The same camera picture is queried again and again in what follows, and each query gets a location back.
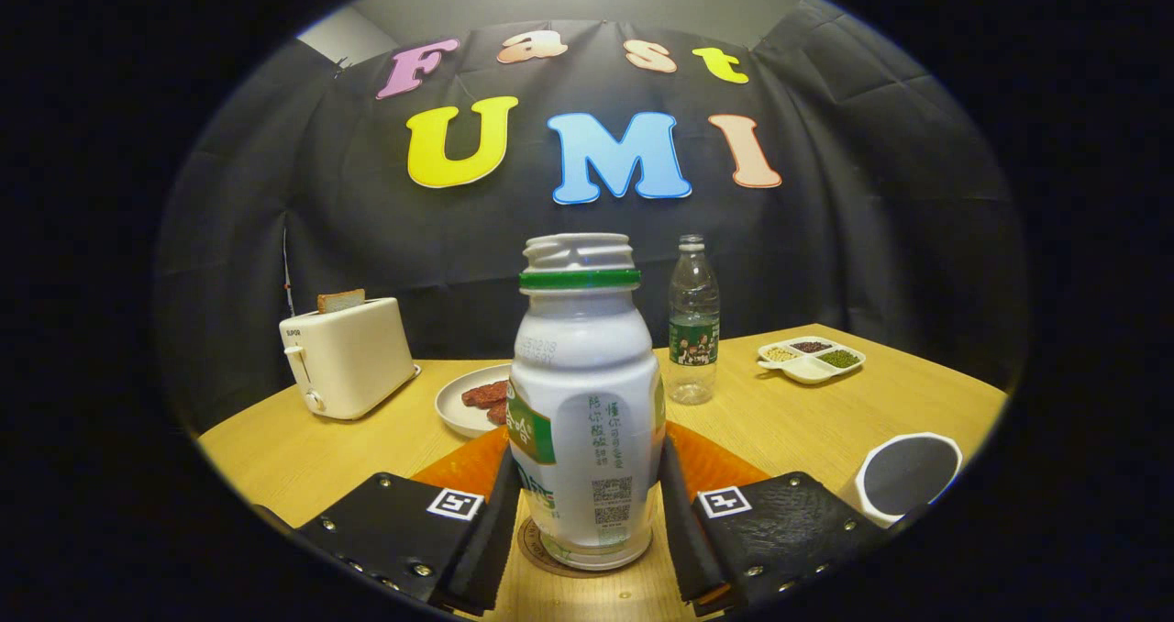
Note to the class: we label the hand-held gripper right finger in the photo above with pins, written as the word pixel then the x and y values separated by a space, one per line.
pixel 683 549

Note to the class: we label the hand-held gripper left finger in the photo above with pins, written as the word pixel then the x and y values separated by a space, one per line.
pixel 394 530

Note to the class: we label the round cork coaster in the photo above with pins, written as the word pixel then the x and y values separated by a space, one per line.
pixel 529 549

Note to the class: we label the clear water bottle green label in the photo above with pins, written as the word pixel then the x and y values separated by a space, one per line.
pixel 692 328

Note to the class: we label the white round plate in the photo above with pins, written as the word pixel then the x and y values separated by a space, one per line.
pixel 454 404

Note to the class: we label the red meat slice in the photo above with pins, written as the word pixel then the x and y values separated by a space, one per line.
pixel 481 393
pixel 500 414

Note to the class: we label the wooden table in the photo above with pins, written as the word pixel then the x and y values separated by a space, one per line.
pixel 789 429

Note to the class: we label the white toaster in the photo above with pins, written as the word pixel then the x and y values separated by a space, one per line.
pixel 353 356

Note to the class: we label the white divided dish with beans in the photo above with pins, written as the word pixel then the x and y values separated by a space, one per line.
pixel 807 372

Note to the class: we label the slice of toast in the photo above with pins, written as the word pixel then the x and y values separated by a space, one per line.
pixel 341 300

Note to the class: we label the black backdrop cloth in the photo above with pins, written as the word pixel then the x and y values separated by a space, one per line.
pixel 825 191

